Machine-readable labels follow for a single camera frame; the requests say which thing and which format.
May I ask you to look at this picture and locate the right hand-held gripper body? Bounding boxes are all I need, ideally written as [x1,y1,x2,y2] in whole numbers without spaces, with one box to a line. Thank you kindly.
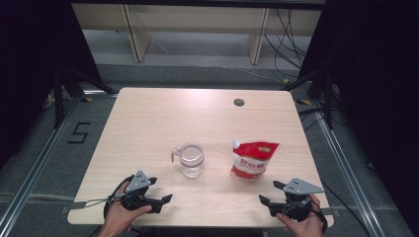
[268,177,326,222]

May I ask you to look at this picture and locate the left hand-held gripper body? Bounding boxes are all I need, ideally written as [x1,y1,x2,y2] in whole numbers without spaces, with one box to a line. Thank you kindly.
[120,170,163,213]

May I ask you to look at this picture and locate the red and white spouted pouch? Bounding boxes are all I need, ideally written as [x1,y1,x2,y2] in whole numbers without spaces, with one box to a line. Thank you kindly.
[230,139,281,181]

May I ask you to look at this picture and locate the clear glass jar hinged lid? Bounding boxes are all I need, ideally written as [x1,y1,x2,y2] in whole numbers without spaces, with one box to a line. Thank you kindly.
[170,141,206,180]

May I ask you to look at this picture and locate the person's left hand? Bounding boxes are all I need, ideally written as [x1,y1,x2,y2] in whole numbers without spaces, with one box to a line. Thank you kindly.
[98,182,153,235]

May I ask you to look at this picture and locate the person's right hand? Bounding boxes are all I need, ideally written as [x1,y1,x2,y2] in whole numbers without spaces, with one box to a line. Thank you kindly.
[276,193,325,237]

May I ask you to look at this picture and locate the grey tape strip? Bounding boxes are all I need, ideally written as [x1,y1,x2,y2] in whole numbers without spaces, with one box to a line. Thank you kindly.
[60,200,88,214]
[317,206,341,218]

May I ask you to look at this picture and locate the black metal stand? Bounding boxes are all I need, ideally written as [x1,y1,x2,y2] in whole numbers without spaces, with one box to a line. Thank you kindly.
[52,65,119,129]
[281,67,336,130]

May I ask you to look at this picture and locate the black curtain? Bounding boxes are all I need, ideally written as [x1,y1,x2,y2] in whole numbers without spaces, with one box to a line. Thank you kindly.
[297,0,419,228]
[0,0,104,169]

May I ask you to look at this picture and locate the light wooden shelf unit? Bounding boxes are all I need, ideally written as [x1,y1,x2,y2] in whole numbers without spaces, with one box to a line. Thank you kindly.
[71,3,323,66]

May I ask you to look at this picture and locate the black wrist strap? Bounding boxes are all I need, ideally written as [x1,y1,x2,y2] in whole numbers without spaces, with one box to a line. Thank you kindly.
[309,198,329,235]
[103,175,134,220]

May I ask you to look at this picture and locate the thin grey cord loop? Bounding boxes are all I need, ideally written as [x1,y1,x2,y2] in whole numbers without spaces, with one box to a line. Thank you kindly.
[84,197,128,209]

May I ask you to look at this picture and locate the aluminium floor rail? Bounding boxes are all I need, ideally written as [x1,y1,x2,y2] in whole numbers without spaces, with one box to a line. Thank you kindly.
[0,97,82,237]
[312,108,391,237]

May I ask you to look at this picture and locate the long black floor cable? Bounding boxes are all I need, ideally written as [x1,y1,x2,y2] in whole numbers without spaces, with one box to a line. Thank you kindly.
[320,180,374,237]

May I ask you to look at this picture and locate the black cables beside stand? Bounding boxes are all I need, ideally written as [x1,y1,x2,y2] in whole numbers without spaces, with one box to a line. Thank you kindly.
[297,107,334,132]

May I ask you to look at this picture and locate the thin white cable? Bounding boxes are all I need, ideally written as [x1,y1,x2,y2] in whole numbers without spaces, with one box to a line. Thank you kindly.
[154,36,287,83]

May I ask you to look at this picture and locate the bundle of black cables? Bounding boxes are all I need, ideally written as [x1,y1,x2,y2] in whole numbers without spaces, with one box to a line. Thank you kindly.
[263,9,309,79]

